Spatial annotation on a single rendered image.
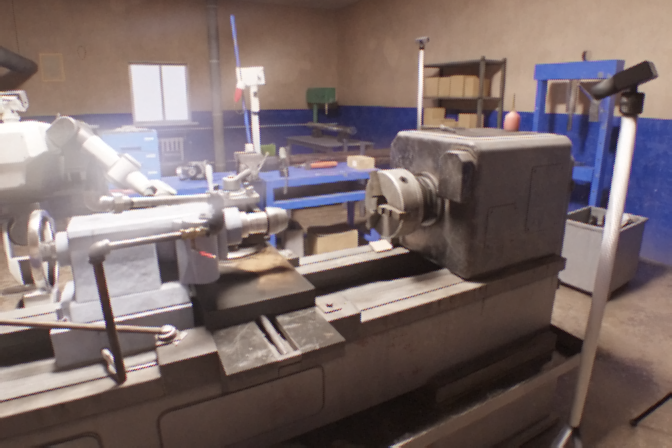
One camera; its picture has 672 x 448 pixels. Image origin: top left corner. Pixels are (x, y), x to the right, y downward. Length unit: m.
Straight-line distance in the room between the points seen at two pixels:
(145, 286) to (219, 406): 0.38
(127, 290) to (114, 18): 7.42
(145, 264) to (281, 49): 7.88
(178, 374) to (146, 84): 7.70
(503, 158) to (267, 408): 1.10
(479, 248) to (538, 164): 0.40
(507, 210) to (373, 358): 0.71
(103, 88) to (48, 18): 1.38
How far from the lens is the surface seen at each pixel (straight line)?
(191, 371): 1.08
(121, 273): 1.16
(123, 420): 1.19
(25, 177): 1.89
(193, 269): 1.13
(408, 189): 1.40
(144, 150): 3.11
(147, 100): 8.52
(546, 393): 2.15
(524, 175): 1.59
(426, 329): 1.45
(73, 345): 1.18
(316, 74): 9.07
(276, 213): 1.25
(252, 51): 8.61
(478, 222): 1.45
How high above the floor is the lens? 1.47
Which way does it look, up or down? 14 degrees down
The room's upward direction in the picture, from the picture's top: straight up
